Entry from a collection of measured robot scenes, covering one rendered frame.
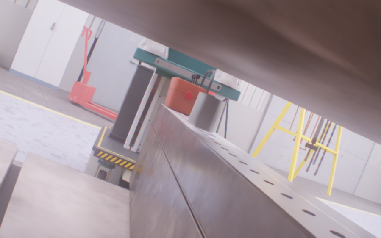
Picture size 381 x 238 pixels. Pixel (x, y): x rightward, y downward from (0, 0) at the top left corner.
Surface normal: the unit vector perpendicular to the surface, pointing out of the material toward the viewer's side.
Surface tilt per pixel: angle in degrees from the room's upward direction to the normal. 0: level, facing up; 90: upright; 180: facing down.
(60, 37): 90
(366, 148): 90
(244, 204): 90
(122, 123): 90
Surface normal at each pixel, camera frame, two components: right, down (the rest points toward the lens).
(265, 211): -0.91, -0.38
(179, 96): 0.11, 0.20
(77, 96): -0.04, 0.01
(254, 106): 0.45, 0.21
